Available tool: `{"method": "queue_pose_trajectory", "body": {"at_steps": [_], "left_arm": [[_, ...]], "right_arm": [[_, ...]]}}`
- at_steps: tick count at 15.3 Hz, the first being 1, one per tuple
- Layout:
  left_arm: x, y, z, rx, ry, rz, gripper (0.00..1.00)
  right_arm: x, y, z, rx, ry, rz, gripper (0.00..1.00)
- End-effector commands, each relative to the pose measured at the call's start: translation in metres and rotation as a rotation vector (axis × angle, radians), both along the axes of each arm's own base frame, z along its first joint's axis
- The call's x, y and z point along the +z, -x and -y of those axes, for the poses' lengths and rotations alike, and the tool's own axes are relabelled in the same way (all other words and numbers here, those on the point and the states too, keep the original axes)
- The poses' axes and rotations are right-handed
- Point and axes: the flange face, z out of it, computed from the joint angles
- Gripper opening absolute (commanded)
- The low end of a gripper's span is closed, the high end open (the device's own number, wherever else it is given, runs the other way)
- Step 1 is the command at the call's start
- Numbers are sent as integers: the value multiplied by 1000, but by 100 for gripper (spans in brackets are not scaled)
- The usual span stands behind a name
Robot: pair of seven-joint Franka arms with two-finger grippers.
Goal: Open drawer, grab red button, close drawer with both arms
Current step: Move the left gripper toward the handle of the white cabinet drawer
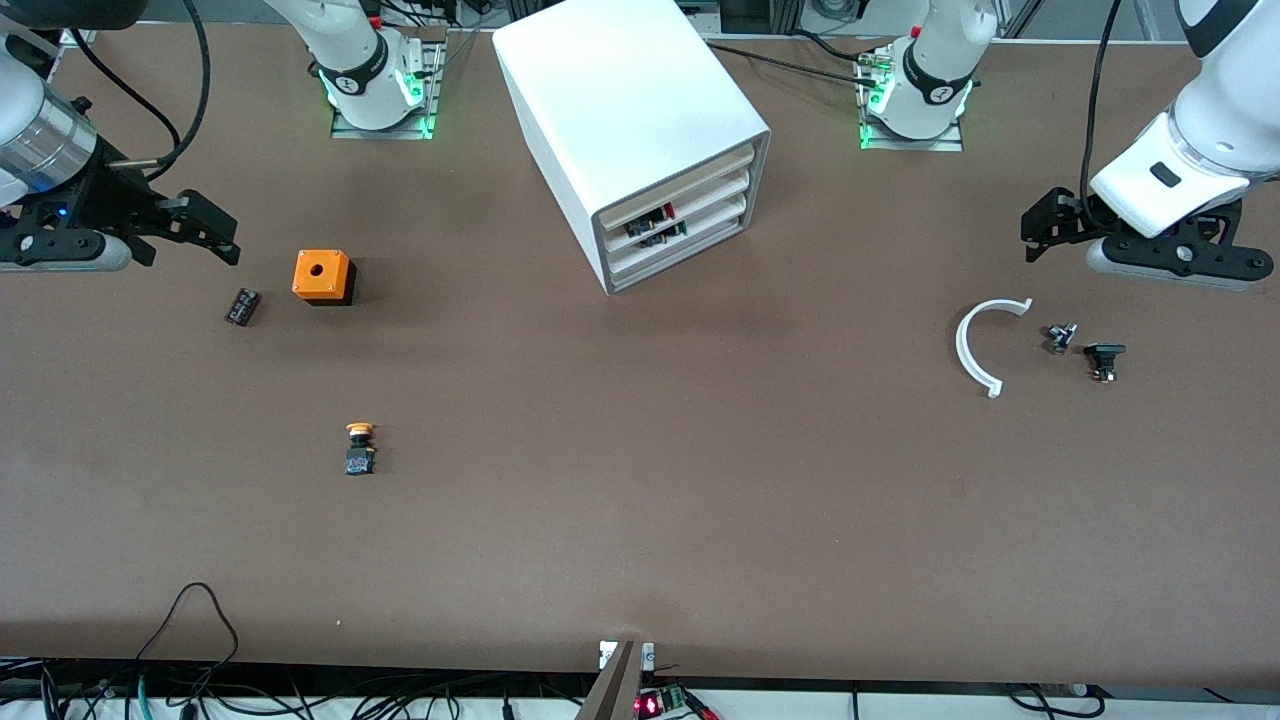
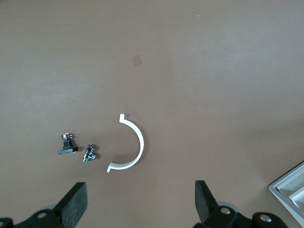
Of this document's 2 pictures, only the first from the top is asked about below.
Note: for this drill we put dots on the orange button enclosure box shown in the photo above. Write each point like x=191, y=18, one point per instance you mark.
x=322, y=275

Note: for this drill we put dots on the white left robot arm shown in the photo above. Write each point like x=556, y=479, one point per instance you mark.
x=1215, y=130

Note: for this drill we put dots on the black button part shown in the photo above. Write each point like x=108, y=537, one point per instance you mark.
x=1104, y=358

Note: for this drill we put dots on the black green electronic component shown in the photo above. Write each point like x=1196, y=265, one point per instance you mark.
x=655, y=236

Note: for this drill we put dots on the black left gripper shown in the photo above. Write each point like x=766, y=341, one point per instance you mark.
x=1068, y=214

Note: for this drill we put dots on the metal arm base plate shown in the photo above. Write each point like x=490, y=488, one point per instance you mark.
x=915, y=143
x=430, y=85

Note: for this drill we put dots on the small black terminal block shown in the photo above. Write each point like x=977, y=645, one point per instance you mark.
x=241, y=306

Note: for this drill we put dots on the circuit board with red light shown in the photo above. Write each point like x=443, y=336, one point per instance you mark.
x=662, y=702

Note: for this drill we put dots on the yellow mushroom push button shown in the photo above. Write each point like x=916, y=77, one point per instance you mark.
x=360, y=450

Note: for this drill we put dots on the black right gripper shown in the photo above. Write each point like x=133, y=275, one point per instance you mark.
x=112, y=197

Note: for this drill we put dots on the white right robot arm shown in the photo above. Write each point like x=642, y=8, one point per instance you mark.
x=350, y=45

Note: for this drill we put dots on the small grey switch part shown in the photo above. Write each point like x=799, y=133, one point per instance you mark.
x=1060, y=337

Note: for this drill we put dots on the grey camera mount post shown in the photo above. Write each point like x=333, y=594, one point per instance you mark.
x=615, y=685

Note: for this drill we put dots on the white curved plastic part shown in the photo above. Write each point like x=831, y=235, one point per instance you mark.
x=965, y=350

